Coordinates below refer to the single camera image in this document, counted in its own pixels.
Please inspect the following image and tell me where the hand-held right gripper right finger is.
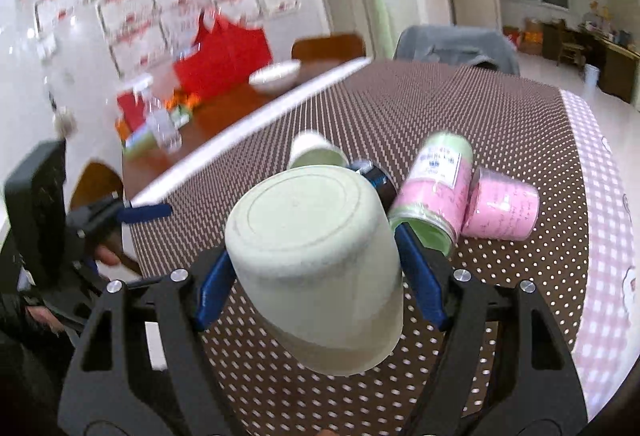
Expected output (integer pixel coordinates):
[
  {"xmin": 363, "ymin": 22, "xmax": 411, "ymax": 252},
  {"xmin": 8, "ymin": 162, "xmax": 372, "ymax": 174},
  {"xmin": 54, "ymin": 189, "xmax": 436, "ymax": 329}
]
[{"xmin": 394, "ymin": 221, "xmax": 587, "ymax": 436}]

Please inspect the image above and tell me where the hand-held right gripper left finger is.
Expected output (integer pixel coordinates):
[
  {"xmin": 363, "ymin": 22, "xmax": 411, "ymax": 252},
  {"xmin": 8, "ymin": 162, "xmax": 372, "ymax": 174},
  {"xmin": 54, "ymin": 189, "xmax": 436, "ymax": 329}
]
[{"xmin": 57, "ymin": 249, "xmax": 251, "ymax": 436}]

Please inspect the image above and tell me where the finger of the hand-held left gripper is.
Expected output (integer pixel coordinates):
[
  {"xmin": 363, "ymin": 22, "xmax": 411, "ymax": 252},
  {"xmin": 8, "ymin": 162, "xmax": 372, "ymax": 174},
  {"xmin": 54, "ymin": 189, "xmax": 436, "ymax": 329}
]
[{"xmin": 116, "ymin": 202, "xmax": 174, "ymax": 225}]

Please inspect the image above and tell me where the large pale green cup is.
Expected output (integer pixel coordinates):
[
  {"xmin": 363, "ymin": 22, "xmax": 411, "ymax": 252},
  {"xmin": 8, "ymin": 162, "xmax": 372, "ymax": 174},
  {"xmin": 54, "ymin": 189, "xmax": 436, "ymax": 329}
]
[{"xmin": 224, "ymin": 165, "xmax": 407, "ymax": 378}]

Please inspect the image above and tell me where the pink plastic cup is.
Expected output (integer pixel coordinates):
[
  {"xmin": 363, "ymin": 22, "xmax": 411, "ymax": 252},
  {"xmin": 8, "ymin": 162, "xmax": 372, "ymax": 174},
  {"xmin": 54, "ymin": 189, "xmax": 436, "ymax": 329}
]
[{"xmin": 459, "ymin": 165, "xmax": 541, "ymax": 240}]

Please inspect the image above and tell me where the small white green cup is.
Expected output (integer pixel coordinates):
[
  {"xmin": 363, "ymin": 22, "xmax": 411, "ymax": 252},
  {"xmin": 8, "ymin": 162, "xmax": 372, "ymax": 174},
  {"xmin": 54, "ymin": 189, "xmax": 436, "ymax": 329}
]
[{"xmin": 286, "ymin": 130, "xmax": 349, "ymax": 170}]

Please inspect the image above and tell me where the person's left hand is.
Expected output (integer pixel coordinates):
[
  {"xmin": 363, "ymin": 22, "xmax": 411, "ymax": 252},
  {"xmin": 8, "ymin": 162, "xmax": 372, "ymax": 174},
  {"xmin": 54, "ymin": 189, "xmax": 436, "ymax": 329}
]
[{"xmin": 94, "ymin": 243, "xmax": 123, "ymax": 268}]

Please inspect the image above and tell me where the green box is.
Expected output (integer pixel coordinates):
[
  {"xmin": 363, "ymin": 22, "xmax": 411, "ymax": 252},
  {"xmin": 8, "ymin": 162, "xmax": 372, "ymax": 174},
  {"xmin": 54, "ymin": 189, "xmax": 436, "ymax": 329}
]
[{"xmin": 121, "ymin": 125, "xmax": 157, "ymax": 158}]

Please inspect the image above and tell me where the pink and green canister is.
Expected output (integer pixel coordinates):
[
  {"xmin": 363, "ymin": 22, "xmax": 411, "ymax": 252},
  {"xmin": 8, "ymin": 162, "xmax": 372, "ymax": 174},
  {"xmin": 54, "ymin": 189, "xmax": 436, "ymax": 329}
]
[{"xmin": 388, "ymin": 130, "xmax": 474, "ymax": 258}]

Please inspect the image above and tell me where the clear plastic bottle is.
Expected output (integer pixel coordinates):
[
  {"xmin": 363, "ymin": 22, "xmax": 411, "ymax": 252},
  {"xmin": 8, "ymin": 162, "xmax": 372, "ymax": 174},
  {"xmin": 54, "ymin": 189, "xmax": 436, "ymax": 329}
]
[{"xmin": 144, "ymin": 85, "xmax": 184, "ymax": 153}]

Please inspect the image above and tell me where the red box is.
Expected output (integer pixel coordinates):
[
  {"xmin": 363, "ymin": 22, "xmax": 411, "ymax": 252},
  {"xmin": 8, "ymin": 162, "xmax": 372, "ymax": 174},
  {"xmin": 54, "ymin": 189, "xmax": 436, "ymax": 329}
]
[{"xmin": 116, "ymin": 90, "xmax": 147, "ymax": 133}]

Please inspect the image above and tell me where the dark blue round jar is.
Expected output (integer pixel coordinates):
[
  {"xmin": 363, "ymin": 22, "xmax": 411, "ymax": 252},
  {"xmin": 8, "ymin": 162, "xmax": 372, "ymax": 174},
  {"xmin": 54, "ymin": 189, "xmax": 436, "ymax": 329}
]
[{"xmin": 349, "ymin": 159, "xmax": 399, "ymax": 211}]

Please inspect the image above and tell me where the red bag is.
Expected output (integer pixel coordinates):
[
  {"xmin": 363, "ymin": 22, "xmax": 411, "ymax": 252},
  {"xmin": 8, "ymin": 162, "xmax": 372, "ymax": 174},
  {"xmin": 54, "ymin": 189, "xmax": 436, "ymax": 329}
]
[{"xmin": 174, "ymin": 13, "xmax": 274, "ymax": 103}]

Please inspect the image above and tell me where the brown polka dot tablecloth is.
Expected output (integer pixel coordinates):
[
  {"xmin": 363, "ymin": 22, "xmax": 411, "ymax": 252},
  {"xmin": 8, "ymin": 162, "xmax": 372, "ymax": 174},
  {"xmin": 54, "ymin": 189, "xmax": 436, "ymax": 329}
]
[{"xmin": 122, "ymin": 59, "xmax": 596, "ymax": 436}]

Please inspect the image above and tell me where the white bowl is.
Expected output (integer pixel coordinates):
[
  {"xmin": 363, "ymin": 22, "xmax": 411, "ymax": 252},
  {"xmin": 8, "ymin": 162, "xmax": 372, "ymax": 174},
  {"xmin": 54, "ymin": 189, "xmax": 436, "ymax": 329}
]
[{"xmin": 248, "ymin": 60, "xmax": 302, "ymax": 93}]

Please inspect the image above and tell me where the pink checked tablecloth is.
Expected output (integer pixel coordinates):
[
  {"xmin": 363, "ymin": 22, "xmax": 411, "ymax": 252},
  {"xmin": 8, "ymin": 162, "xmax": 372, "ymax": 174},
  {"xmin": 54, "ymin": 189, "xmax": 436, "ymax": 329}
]
[{"xmin": 557, "ymin": 89, "xmax": 640, "ymax": 422}]

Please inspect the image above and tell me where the wooden chair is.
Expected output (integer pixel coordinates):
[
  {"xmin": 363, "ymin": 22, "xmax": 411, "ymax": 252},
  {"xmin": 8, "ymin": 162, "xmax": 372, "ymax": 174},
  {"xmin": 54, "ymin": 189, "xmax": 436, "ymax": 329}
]
[{"xmin": 291, "ymin": 34, "xmax": 367, "ymax": 63}]

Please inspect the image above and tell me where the orange cardboard box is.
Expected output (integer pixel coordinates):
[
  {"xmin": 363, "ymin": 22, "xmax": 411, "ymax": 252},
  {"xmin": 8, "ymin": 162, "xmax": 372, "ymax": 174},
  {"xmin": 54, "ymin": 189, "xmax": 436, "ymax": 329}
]
[{"xmin": 521, "ymin": 18, "xmax": 544, "ymax": 56}]

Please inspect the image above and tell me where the wooden desk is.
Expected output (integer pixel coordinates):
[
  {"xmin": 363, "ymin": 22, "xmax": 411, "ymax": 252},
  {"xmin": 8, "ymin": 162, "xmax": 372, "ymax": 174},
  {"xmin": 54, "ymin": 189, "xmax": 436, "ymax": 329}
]
[{"xmin": 541, "ymin": 18, "xmax": 640, "ymax": 106}]

